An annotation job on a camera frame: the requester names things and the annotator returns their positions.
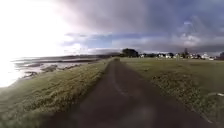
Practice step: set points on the large dark tree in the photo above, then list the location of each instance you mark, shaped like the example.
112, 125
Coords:
130, 52

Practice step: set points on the dark asphalt path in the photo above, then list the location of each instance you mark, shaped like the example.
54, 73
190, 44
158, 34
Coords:
123, 100

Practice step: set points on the row of distant houses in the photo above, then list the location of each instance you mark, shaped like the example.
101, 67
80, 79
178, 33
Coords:
180, 55

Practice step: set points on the wide grass field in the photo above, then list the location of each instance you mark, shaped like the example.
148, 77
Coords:
180, 80

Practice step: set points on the water with rocky shore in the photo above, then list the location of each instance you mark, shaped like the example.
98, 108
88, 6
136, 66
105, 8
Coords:
36, 66

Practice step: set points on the grass strip beside water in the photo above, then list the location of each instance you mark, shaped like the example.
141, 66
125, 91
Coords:
43, 96

